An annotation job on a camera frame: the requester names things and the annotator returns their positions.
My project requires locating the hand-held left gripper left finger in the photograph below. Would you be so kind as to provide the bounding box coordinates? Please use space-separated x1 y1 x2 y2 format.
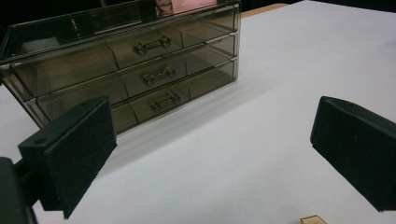
18 96 118 220

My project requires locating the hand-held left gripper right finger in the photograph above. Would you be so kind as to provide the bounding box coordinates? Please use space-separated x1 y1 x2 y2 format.
310 95 396 213

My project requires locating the smoky transparent drawer organizer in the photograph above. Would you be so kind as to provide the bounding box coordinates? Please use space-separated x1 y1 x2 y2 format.
0 0 243 135

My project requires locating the pink box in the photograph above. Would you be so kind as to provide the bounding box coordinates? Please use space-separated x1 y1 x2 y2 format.
155 0 219 17

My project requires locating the small golden block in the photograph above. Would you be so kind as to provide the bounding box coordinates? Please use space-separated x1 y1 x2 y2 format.
300 215 328 224

